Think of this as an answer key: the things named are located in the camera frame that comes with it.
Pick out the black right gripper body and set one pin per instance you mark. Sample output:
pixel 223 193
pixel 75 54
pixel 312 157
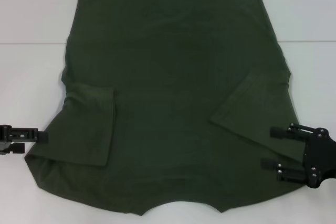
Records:
pixel 321 158

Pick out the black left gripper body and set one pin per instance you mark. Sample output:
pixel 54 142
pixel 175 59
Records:
pixel 15 136

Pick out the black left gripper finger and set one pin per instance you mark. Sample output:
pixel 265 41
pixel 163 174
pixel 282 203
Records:
pixel 43 137

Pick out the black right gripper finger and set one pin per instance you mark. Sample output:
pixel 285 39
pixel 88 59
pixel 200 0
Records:
pixel 286 132
pixel 286 172

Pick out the dark green shirt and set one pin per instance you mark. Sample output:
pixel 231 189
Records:
pixel 173 77

